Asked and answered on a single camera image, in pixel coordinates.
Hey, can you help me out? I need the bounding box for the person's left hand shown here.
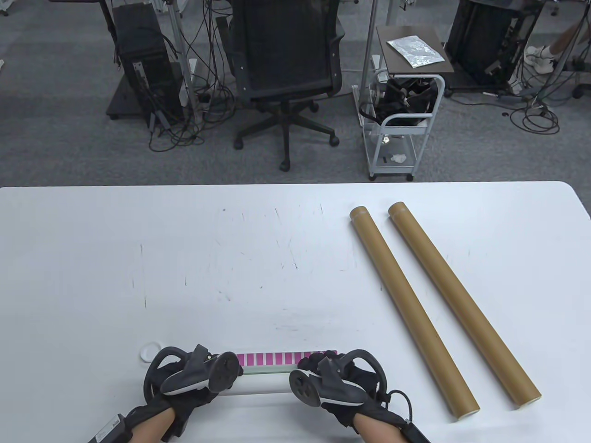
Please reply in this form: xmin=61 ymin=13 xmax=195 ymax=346
xmin=125 ymin=354 xmax=245 ymax=441

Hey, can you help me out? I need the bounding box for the person's right hand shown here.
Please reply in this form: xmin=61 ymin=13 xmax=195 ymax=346
xmin=297 ymin=351 xmax=408 ymax=435

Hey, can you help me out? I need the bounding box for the grey and white hand controller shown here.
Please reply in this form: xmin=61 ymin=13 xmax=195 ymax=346
xmin=289 ymin=349 xmax=389 ymax=408
xmin=144 ymin=343 xmax=243 ymax=397

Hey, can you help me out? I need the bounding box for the green striped paper sheet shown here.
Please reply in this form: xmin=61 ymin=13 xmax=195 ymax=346
xmin=216 ymin=350 xmax=340 ymax=397

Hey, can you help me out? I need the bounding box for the brown cardboard mailing tube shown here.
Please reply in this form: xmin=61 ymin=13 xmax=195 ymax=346
xmin=387 ymin=202 xmax=542 ymax=410
xmin=349 ymin=206 xmax=481 ymax=420

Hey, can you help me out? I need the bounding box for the person's left forearm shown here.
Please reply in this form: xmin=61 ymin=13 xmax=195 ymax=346
xmin=131 ymin=408 xmax=177 ymax=443

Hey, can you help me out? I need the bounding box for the person's right forearm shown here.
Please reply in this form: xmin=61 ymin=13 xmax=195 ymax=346
xmin=355 ymin=413 xmax=406 ymax=443

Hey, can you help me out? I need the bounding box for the grey wrist module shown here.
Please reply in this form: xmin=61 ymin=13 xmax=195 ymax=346
xmin=91 ymin=412 xmax=133 ymax=443

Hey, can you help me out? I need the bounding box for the white metal utility cart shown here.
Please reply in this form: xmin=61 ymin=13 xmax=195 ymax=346
xmin=353 ymin=68 xmax=446 ymax=181

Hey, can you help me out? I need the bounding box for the white power strip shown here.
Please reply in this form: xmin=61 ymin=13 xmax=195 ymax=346
xmin=179 ymin=59 xmax=199 ymax=108

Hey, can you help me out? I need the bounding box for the brown side table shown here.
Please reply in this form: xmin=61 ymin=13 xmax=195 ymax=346
xmin=376 ymin=25 xmax=455 ymax=75

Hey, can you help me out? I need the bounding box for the silver foil bag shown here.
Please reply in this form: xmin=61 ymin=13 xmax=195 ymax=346
xmin=386 ymin=36 xmax=446 ymax=69

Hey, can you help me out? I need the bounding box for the black computer tower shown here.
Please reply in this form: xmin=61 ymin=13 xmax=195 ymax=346
xmin=106 ymin=2 xmax=185 ymax=126
xmin=446 ymin=0 xmax=545 ymax=89

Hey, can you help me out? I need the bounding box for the black mesh office chair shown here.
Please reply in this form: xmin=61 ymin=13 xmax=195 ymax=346
xmin=216 ymin=0 xmax=347 ymax=172

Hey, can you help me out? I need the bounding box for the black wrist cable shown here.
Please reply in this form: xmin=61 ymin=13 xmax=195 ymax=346
xmin=387 ymin=389 xmax=412 ymax=424

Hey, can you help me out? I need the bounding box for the black floor cable bundle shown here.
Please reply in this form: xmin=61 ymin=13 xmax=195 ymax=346
xmin=148 ymin=0 xmax=237 ymax=153
xmin=501 ymin=55 xmax=591 ymax=135

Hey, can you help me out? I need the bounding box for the black headset with straps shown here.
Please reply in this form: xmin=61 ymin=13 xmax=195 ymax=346
xmin=360 ymin=78 xmax=439 ymax=127

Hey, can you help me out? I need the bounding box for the silver aluminium frame post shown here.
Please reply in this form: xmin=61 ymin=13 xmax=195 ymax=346
xmin=167 ymin=0 xmax=204 ymax=125
xmin=361 ymin=0 xmax=380 ymax=108

